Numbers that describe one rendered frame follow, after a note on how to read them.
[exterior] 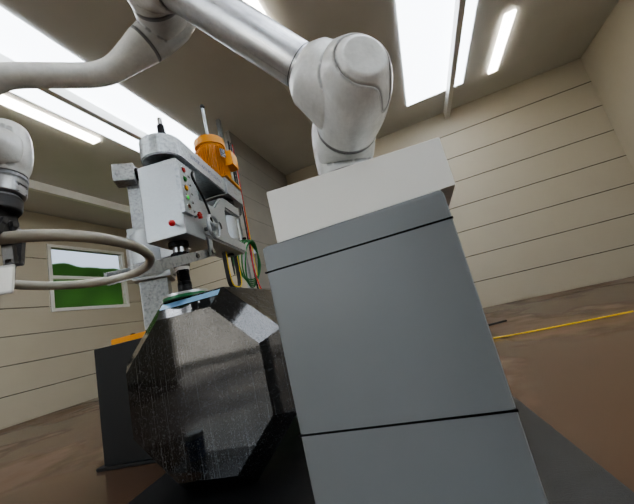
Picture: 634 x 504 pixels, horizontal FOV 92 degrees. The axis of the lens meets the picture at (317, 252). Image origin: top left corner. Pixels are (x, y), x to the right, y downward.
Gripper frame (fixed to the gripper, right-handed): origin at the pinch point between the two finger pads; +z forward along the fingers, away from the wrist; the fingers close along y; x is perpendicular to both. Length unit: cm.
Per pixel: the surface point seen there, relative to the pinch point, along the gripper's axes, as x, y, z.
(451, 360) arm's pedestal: -89, -21, 37
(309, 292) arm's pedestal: -68, -11, 19
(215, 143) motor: -36, 132, -129
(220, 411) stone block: -31, 69, 48
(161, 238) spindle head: -11, 75, -35
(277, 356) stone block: -57, 62, 31
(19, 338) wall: 405, 557, -85
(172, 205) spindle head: -18, 71, -50
